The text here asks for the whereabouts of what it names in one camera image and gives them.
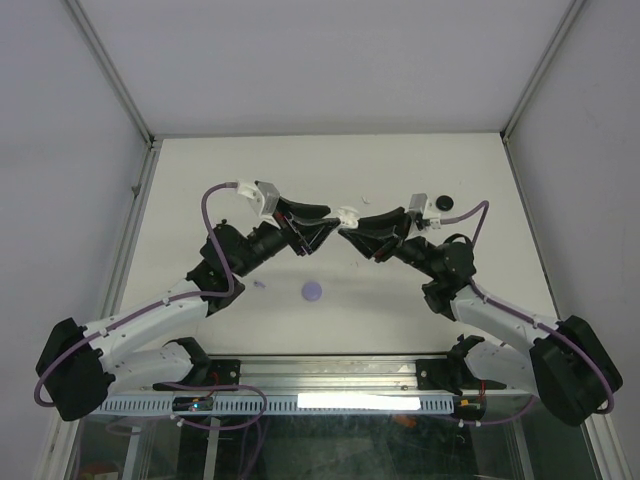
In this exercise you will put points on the purple earbud case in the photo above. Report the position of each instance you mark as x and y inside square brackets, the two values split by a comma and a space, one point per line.
[312, 291]

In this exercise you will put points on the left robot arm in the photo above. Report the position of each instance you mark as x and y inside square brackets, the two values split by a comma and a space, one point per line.
[81, 366]

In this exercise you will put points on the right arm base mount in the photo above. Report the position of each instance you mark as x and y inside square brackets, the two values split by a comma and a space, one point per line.
[449, 372]

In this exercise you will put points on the black earbud case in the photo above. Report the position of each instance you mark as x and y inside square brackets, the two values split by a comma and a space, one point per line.
[444, 203]

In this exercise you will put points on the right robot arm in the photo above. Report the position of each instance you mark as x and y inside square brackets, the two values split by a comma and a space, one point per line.
[562, 363]

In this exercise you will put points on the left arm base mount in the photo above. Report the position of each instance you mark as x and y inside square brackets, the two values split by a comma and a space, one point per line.
[204, 370]

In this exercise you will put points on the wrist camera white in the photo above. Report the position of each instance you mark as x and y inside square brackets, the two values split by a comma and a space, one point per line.
[422, 217]
[263, 197]

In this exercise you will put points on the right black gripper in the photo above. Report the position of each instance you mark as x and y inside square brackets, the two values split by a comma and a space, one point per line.
[378, 236]

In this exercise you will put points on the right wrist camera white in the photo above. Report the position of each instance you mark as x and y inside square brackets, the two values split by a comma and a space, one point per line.
[422, 217]

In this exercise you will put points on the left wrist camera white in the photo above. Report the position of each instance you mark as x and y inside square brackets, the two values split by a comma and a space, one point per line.
[263, 197]

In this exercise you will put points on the white earbud case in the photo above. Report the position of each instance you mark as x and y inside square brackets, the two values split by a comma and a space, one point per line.
[348, 217]

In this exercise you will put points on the aluminium front rail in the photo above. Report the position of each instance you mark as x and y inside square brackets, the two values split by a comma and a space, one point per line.
[372, 374]

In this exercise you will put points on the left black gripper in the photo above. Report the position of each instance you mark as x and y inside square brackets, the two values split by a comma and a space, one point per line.
[308, 234]

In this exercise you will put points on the slotted cable duct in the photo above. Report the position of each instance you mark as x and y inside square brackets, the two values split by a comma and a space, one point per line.
[298, 404]

